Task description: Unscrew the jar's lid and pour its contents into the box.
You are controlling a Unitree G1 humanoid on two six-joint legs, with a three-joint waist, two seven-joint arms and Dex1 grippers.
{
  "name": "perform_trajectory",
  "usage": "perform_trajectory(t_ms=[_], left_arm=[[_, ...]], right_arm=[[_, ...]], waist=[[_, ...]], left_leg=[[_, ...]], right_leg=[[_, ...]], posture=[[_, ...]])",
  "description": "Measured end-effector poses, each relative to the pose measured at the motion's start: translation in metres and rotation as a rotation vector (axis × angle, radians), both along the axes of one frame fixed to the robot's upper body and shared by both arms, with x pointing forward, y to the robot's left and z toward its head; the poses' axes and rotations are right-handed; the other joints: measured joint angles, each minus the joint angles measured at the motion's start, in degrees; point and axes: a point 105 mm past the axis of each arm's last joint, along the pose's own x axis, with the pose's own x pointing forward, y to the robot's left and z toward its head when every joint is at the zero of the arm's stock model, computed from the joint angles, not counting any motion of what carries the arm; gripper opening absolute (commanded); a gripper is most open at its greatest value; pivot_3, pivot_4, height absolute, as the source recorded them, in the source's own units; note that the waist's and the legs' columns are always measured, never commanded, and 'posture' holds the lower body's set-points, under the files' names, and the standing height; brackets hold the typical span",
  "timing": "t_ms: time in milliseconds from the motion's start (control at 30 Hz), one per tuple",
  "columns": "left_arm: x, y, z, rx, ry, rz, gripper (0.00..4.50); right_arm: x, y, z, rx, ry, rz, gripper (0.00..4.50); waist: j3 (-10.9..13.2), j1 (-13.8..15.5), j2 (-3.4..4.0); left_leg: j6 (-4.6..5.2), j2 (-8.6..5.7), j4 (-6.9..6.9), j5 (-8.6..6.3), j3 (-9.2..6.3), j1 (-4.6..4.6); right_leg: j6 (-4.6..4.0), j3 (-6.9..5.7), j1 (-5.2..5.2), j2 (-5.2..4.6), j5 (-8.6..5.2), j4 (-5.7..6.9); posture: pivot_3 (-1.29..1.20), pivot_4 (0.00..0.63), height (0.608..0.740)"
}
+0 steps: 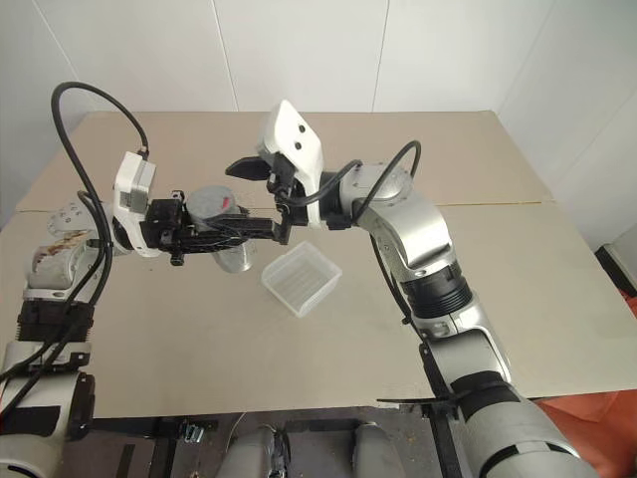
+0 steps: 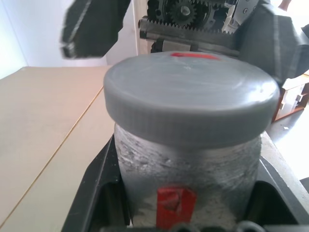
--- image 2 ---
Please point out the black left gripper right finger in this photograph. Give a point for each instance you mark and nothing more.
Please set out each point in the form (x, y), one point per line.
(277, 205)

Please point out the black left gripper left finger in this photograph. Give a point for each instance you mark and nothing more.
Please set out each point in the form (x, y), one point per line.
(96, 193)

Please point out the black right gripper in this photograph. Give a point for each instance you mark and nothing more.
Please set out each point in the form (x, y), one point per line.
(188, 21)

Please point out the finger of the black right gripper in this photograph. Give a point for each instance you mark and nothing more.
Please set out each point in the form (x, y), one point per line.
(94, 29)
(272, 43)

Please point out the grey round jar lid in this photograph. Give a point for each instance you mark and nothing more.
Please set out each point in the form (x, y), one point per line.
(188, 96)

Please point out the grey jar with red tape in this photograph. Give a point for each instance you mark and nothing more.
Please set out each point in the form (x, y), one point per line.
(183, 166)

